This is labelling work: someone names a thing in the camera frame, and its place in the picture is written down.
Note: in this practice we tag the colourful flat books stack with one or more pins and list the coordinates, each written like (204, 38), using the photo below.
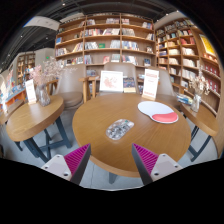
(185, 99)

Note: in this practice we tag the wooden table with dark legs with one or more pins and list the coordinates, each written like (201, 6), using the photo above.
(201, 118)

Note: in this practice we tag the wide wooden bookshelf unit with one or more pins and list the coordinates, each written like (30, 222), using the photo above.
(100, 40)

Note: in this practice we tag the small white card sign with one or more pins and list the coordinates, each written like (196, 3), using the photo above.
(30, 90)

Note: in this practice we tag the white mouse pad, red wrist rest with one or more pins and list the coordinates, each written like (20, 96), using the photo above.
(155, 109)

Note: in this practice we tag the angled wooden bookshelf unit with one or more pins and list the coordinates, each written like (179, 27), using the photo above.
(181, 50)

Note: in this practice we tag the dark upright book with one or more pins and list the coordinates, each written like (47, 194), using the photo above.
(129, 84)

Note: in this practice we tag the glass vase with pink flowers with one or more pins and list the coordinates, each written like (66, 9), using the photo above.
(43, 95)

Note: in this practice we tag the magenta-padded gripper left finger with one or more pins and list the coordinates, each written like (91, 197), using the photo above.
(60, 165)

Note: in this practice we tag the glass vase with dried flowers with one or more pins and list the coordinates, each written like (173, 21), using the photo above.
(195, 101)

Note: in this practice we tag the distant small wooden bookshelf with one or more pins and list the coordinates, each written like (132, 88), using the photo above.
(26, 65)

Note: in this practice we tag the transparent computer mouse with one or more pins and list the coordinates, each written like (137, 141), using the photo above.
(119, 129)

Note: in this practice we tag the round wooden side table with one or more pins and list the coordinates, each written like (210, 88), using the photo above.
(33, 118)

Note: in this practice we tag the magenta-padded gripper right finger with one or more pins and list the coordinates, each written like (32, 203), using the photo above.
(163, 165)

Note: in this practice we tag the white framed floral picture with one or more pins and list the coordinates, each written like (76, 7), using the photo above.
(111, 81)

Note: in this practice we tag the light blue book stack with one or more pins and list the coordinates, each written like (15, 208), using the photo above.
(141, 76)

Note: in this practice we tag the beige wooden armchair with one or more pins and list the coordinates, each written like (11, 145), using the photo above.
(166, 85)
(71, 83)
(128, 69)

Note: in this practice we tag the white sign on wooden base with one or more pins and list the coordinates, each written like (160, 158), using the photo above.
(150, 83)

